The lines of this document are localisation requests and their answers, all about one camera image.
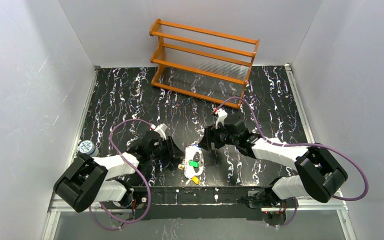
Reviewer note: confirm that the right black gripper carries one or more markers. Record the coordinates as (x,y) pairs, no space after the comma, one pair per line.
(214,137)

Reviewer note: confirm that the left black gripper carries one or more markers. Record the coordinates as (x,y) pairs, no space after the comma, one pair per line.
(167,147)

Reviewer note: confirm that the silver metal keyring plate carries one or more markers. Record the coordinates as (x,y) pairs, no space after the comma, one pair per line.
(193,153)

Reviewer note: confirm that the green key tag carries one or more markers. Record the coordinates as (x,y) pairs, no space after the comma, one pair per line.
(194,164)

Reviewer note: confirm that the yellow key tag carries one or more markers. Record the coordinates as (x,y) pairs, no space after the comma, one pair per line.
(196,180)

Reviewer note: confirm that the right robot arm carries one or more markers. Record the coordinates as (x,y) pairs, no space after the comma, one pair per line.
(319,175)

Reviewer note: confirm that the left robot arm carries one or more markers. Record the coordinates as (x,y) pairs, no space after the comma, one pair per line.
(91,180)

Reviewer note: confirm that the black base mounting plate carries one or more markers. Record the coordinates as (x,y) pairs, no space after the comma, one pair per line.
(211,202)

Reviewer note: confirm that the orange wooden rack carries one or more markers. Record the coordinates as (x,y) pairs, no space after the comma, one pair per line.
(201,63)

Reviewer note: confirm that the blue white round tin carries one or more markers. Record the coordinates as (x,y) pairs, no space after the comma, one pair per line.
(89,148)

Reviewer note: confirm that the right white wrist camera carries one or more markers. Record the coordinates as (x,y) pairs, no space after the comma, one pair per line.
(221,115)

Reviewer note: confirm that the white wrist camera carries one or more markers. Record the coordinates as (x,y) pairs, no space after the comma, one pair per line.
(160,129)
(221,115)

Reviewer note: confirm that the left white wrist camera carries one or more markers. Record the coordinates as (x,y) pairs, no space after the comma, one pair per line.
(160,129)

